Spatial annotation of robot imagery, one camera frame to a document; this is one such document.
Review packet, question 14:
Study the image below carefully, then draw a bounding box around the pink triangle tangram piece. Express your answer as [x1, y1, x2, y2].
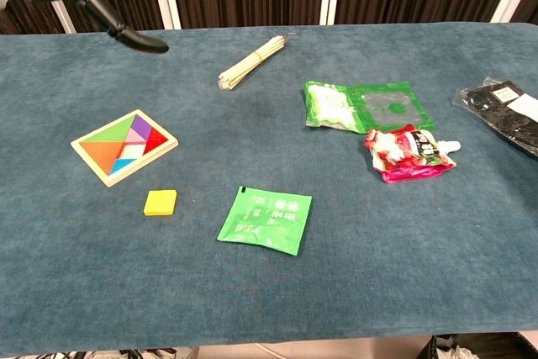
[124, 128, 149, 144]

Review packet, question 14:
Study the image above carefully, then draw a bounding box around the yellow square tangram piece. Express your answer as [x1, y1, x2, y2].
[143, 189, 178, 217]

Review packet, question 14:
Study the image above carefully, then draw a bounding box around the tangle of cables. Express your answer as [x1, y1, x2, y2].
[52, 346, 199, 359]

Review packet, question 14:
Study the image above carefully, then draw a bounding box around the bundle of pale wooden sticks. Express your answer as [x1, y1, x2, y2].
[217, 33, 298, 92]

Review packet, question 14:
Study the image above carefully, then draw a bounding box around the wooden tangram tray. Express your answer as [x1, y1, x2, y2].
[70, 108, 180, 188]

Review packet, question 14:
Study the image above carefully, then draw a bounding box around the green triangle tangram piece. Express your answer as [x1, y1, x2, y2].
[79, 114, 137, 144]

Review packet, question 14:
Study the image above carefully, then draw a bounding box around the purple parallelogram tangram piece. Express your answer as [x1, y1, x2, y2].
[130, 114, 154, 142]

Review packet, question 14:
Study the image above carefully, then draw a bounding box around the blue velvet tablecloth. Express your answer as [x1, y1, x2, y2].
[0, 21, 538, 356]

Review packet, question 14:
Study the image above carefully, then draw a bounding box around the black storage box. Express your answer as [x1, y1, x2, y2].
[421, 332, 538, 359]

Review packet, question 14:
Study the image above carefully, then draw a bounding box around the red spouted drink pouch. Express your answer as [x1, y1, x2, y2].
[363, 124, 462, 184]

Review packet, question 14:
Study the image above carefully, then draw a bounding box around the orange triangle tangram piece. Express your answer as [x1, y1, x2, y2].
[79, 140, 127, 176]

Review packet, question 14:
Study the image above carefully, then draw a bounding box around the flat green sachet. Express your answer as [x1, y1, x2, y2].
[216, 185, 314, 257]

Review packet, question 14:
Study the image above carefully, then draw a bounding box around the red triangle tangram piece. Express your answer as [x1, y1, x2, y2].
[143, 128, 171, 157]

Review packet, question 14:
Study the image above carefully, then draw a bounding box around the green and white pouch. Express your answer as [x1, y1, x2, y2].
[303, 80, 437, 135]

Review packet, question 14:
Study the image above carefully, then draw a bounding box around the black item in clear bag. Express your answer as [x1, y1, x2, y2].
[451, 77, 538, 158]

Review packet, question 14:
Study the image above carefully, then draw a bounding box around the blue triangular puzzle piece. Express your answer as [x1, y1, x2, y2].
[109, 158, 138, 177]

